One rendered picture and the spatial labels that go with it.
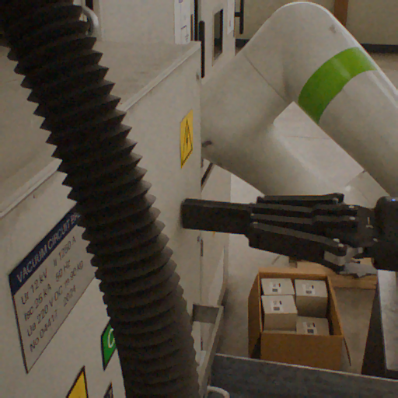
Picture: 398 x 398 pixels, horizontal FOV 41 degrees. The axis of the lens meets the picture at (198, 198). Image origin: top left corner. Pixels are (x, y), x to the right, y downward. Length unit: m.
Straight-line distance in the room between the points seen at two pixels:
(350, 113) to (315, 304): 1.67
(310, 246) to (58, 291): 0.28
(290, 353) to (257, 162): 1.34
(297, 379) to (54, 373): 0.60
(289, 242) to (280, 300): 1.74
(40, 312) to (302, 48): 0.57
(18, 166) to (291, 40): 0.54
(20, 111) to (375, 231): 0.35
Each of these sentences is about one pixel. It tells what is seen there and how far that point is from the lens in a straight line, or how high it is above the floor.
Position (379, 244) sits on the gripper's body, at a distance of 0.54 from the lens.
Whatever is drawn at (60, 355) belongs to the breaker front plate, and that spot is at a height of 1.28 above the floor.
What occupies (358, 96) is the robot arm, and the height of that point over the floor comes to 1.32.
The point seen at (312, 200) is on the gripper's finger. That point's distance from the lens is 0.60.
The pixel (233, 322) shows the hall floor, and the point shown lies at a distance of 2.40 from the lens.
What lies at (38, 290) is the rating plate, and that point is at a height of 1.34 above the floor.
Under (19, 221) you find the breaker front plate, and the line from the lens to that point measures 0.27.
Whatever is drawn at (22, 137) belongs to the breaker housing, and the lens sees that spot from 0.34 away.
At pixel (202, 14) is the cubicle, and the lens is 1.51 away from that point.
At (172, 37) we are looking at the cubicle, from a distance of 1.21.
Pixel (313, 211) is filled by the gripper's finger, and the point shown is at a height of 1.24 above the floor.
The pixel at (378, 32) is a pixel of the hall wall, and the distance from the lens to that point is 8.49.
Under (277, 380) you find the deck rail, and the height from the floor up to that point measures 0.88.
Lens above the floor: 1.50
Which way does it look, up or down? 26 degrees down
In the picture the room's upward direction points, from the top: straight up
